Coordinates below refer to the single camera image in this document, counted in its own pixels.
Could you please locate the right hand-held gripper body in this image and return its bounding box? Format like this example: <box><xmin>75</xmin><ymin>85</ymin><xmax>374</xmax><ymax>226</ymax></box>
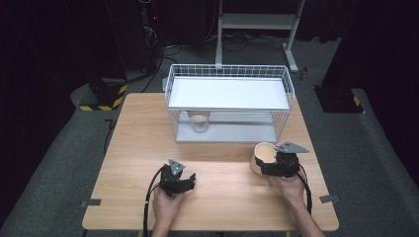
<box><xmin>274</xmin><ymin>141</ymin><xmax>310</xmax><ymax>179</ymax></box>

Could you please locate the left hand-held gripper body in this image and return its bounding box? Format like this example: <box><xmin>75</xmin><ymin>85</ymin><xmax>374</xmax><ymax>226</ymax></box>
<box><xmin>159</xmin><ymin>158</ymin><xmax>187</xmax><ymax>198</ymax></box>

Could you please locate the cream mug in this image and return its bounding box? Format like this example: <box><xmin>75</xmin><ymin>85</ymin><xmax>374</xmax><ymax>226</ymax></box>
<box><xmin>250</xmin><ymin>141</ymin><xmax>281</xmax><ymax>176</ymax></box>

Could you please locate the glass jar with white lid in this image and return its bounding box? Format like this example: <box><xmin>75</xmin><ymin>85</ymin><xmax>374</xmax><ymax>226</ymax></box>
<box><xmin>187</xmin><ymin>111</ymin><xmax>211</xmax><ymax>134</ymax></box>

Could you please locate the white wire storage rack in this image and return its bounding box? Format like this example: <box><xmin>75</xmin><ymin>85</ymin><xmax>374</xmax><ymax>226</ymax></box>
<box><xmin>164</xmin><ymin>63</ymin><xmax>296</xmax><ymax>144</ymax></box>

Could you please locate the person's left hand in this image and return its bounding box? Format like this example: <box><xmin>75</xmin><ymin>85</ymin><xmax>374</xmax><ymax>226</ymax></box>
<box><xmin>151</xmin><ymin>186</ymin><xmax>186</xmax><ymax>229</ymax></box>

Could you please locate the person's right hand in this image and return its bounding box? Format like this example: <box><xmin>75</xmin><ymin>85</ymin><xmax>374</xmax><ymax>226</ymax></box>
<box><xmin>274</xmin><ymin>167</ymin><xmax>308</xmax><ymax>205</ymax></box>

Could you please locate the black yellow striped stand base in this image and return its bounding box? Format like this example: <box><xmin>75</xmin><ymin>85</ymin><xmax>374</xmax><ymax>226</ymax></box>
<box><xmin>313</xmin><ymin>84</ymin><xmax>367</xmax><ymax>115</ymax></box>
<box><xmin>78</xmin><ymin>77</ymin><xmax>128</xmax><ymax>112</ymax></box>

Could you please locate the white metal stand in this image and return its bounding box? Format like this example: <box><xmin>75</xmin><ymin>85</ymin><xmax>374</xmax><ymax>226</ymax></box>
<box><xmin>214</xmin><ymin>0</ymin><xmax>306</xmax><ymax>74</ymax></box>

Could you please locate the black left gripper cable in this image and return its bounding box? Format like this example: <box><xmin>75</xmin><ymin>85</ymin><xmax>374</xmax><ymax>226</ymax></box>
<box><xmin>142</xmin><ymin>165</ymin><xmax>166</xmax><ymax>237</ymax></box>

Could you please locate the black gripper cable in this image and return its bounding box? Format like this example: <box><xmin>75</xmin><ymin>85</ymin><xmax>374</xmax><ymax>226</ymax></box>
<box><xmin>142</xmin><ymin>165</ymin><xmax>166</xmax><ymax>237</ymax></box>
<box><xmin>295</xmin><ymin>168</ymin><xmax>313</xmax><ymax>215</ymax></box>

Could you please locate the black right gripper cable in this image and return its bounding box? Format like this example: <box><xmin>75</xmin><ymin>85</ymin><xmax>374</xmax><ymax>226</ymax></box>
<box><xmin>295</xmin><ymin>168</ymin><xmax>313</xmax><ymax>215</ymax></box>

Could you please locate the thin black floor cable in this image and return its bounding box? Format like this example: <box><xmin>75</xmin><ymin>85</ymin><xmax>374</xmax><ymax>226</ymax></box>
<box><xmin>103</xmin><ymin>118</ymin><xmax>118</xmax><ymax>156</ymax></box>

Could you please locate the dark equipment rack with wires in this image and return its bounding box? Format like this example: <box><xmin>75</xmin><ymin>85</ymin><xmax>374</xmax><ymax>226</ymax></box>
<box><xmin>136</xmin><ymin>0</ymin><xmax>166</xmax><ymax>75</ymax></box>

